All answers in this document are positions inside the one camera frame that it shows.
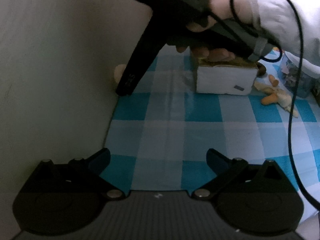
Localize clear jar with white lid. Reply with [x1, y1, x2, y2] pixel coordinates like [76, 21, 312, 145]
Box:
[281, 51, 318, 98]

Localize gold tissue pack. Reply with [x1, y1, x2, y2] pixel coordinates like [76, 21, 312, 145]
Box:
[192, 55, 259, 96]

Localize blue checked tablecloth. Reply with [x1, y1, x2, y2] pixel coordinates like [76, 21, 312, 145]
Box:
[104, 45, 320, 228]

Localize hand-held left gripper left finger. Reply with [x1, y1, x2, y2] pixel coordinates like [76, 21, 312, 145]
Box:
[22, 148, 126, 200]

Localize person's right hand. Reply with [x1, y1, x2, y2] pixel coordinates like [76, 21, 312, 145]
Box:
[192, 0, 253, 63]

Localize black cable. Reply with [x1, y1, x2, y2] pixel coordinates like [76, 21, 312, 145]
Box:
[229, 0, 320, 212]

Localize person's right forearm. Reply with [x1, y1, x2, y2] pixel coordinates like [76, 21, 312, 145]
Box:
[244, 0, 320, 79]

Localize cream cloth doll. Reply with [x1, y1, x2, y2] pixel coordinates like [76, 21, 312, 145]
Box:
[254, 81, 299, 118]

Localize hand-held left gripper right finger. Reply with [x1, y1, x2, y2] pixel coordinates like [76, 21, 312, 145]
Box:
[191, 148, 295, 201]

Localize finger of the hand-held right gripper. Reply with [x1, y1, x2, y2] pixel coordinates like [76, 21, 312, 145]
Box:
[115, 62, 132, 97]

